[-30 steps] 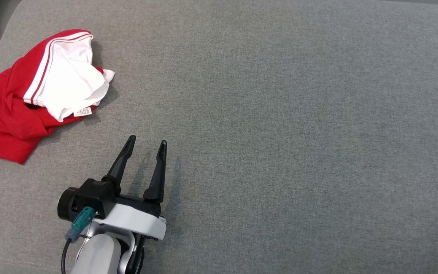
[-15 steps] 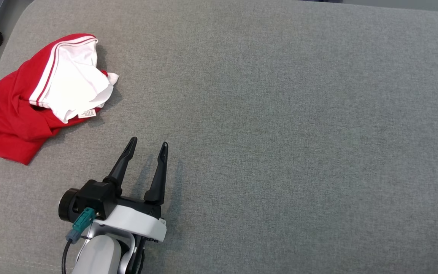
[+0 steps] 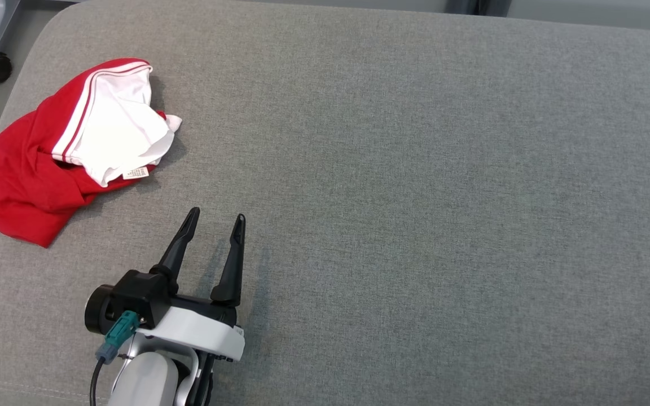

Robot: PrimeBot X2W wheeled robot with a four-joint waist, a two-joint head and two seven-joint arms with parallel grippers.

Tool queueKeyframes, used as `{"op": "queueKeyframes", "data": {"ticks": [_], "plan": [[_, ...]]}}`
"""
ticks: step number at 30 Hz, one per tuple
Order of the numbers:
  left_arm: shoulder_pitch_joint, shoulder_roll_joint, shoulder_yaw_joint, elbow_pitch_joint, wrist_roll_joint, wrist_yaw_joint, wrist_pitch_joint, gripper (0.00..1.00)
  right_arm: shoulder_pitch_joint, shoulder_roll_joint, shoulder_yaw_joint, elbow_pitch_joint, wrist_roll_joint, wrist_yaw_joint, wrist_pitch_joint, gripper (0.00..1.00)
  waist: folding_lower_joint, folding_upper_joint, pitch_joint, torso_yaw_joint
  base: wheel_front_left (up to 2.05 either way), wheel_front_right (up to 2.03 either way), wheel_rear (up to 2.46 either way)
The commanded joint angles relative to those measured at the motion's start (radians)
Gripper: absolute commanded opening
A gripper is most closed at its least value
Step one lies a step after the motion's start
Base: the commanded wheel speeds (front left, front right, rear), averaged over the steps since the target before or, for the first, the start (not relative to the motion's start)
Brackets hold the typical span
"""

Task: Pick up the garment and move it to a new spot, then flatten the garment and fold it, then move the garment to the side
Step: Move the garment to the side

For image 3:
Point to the red and white jersey garment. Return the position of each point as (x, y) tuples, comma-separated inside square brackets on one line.
[(26, 175)]

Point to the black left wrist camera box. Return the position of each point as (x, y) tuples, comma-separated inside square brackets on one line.
[(133, 299)]

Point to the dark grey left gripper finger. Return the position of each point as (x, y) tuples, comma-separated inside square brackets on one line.
[(177, 242), (233, 265)]

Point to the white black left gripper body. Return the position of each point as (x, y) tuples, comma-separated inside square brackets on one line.
[(195, 330)]

